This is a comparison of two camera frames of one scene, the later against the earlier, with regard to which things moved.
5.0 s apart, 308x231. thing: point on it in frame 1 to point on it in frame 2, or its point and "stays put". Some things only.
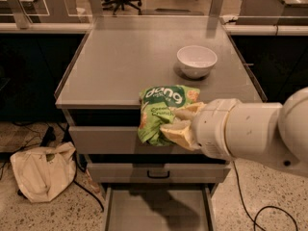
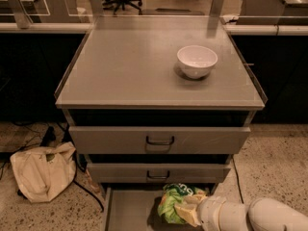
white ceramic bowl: (195, 61) stays put
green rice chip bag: (157, 110) to (171, 193)
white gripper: (211, 125) to (208, 212)
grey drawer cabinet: (148, 187) stays put
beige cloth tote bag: (44, 173) stays put
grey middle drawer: (160, 172) stays put
